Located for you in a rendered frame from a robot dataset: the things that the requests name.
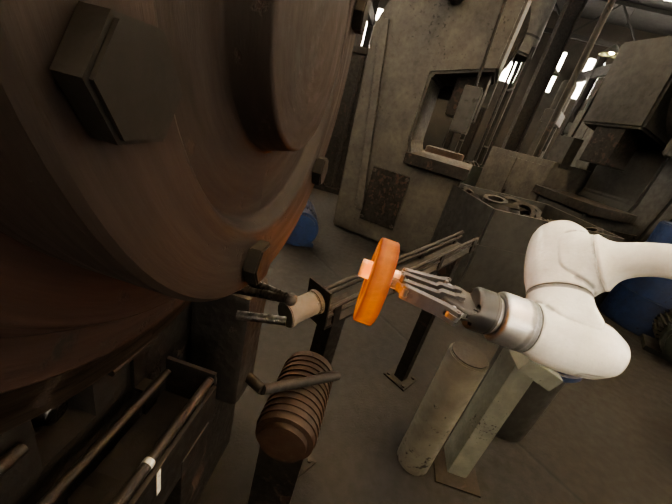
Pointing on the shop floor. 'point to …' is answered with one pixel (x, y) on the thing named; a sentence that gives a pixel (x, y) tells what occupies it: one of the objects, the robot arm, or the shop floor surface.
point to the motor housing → (288, 430)
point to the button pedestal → (488, 417)
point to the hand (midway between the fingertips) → (379, 273)
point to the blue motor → (305, 228)
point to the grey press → (624, 146)
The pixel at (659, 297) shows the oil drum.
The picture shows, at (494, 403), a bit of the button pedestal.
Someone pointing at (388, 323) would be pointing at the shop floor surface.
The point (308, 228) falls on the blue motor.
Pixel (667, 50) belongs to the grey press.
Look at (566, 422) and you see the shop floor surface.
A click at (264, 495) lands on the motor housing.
